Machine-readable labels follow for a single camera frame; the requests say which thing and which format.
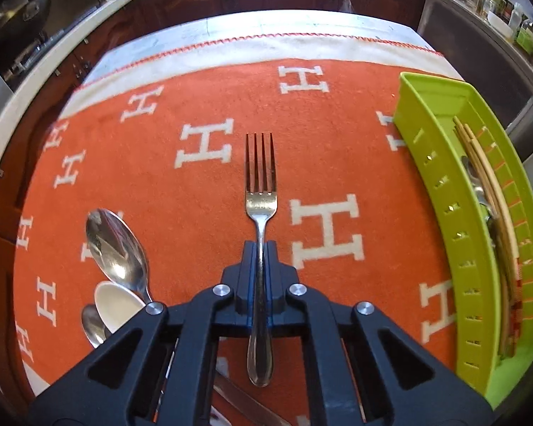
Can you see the white ceramic spoon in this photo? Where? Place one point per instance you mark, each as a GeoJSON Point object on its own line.
{"type": "Point", "coordinates": [115, 306]}

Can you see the green plastic tray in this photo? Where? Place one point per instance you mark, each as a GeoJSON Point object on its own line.
{"type": "Point", "coordinates": [426, 177]}

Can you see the brown wooden chopstick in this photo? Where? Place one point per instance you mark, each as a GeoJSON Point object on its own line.
{"type": "Point", "coordinates": [505, 333]}

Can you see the bamboo chopstick with patterned end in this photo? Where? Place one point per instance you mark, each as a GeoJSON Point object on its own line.
{"type": "Point", "coordinates": [482, 173]}

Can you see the black gas stove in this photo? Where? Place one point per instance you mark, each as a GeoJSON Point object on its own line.
{"type": "Point", "coordinates": [31, 53]}

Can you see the white bowl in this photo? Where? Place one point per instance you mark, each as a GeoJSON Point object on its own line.
{"type": "Point", "coordinates": [499, 22]}

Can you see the orange printed blanket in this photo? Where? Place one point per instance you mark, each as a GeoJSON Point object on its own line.
{"type": "Point", "coordinates": [160, 230]}

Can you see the green-labelled bottle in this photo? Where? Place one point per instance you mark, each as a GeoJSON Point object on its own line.
{"type": "Point", "coordinates": [526, 35]}

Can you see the hanging plastic bag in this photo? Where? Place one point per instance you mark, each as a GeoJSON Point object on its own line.
{"type": "Point", "coordinates": [347, 4]}

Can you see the large metal spoon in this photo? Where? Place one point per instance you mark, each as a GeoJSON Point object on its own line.
{"type": "Point", "coordinates": [113, 248]}

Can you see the white plastic bottle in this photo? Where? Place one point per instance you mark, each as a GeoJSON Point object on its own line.
{"type": "Point", "coordinates": [514, 15]}

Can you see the metal fork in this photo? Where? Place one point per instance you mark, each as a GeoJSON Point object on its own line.
{"type": "Point", "coordinates": [260, 208]}

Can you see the red-striped white chopstick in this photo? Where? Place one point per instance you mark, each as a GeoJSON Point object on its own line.
{"type": "Point", "coordinates": [499, 199]}

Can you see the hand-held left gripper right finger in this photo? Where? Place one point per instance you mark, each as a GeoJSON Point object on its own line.
{"type": "Point", "coordinates": [272, 284]}

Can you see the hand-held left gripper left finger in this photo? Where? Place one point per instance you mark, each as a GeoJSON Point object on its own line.
{"type": "Point", "coordinates": [248, 275]}

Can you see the small metal spoon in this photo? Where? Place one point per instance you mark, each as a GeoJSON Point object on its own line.
{"type": "Point", "coordinates": [93, 328]}

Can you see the black wok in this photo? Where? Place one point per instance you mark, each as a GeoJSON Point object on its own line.
{"type": "Point", "coordinates": [24, 9]}

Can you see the grey cabinet with frosted door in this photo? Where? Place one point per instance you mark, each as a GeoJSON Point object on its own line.
{"type": "Point", "coordinates": [475, 44]}

